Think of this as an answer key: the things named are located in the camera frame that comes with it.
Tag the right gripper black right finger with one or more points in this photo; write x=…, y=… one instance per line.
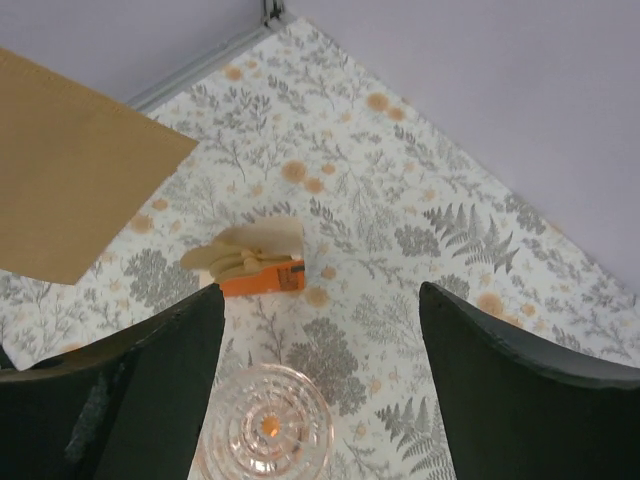
x=517, y=406

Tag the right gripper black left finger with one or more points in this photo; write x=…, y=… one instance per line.
x=129, y=406

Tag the clear glass dripper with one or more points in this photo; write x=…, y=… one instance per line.
x=231, y=444

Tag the orange coffee filter box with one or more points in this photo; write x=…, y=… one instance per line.
x=262, y=257

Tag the brown paper coffee filter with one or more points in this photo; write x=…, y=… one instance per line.
x=76, y=167

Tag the orange glass carafe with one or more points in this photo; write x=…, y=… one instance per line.
x=270, y=426

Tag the floral patterned tablecloth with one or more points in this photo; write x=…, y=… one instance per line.
x=297, y=127

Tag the aluminium frame rail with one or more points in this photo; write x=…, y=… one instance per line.
x=275, y=18

